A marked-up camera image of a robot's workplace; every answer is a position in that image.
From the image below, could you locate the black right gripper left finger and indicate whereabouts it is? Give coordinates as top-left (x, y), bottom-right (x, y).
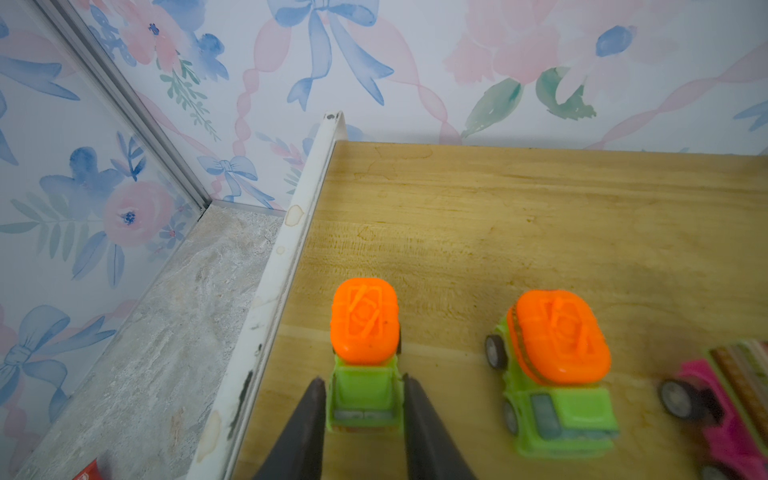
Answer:
top-left (252, 377), bottom-right (326, 480)

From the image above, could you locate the orange green toy truck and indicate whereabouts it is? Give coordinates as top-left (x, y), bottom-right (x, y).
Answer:
top-left (484, 290), bottom-right (619, 459)
top-left (326, 278), bottom-right (404, 434)

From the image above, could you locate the pink toy truck green top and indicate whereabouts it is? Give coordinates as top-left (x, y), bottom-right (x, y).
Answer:
top-left (657, 339), bottom-right (767, 479)

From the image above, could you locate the red yellow snack packet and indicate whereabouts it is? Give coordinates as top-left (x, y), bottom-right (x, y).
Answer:
top-left (73, 459), bottom-right (103, 480)

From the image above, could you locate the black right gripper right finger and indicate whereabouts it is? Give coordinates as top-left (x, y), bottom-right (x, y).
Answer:
top-left (403, 375), bottom-right (476, 480)

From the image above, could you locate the white-framed wooden two-tier shelf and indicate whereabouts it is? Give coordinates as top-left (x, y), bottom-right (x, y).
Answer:
top-left (188, 113), bottom-right (767, 479)

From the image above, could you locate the aluminium corner post left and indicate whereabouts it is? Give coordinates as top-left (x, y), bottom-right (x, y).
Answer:
top-left (29, 0), bottom-right (212, 210)

